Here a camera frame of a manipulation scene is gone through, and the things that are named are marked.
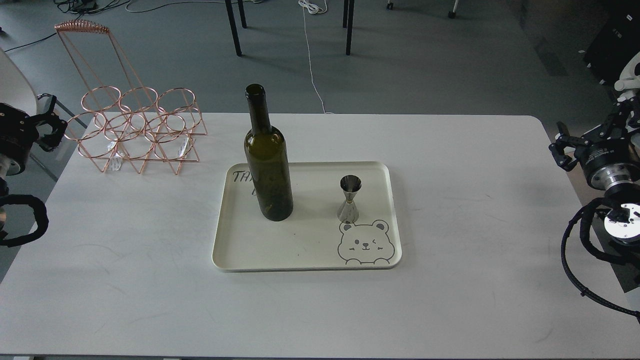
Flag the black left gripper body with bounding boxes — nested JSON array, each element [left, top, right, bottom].
[[0, 103, 39, 161]]

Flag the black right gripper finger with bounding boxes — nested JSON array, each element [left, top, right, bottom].
[[548, 121, 583, 173]]

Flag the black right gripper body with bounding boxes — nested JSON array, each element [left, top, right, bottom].
[[574, 131, 632, 173]]

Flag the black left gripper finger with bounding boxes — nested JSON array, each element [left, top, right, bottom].
[[31, 93, 68, 153]]

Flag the dark green wine bottle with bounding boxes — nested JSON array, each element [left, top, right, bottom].
[[243, 83, 294, 221]]

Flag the silver steel jigger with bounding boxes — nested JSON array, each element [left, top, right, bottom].
[[337, 174, 362, 224]]

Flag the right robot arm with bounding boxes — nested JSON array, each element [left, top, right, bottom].
[[548, 95, 639, 318]]

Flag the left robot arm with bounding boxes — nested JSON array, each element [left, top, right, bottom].
[[0, 94, 68, 248]]

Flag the white chair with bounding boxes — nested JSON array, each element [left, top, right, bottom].
[[614, 52, 640, 100]]

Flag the black equipment case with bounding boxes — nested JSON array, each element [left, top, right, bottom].
[[583, 4, 640, 85]]

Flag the black table legs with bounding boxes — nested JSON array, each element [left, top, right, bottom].
[[222, 0, 355, 57]]

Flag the cream bear serving tray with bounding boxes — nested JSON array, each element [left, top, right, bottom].
[[212, 161, 403, 272]]

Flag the copper wire wine rack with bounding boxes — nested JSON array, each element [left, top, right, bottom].
[[54, 19, 208, 174]]

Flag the white cable on floor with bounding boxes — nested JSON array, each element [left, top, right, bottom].
[[298, 0, 335, 115]]

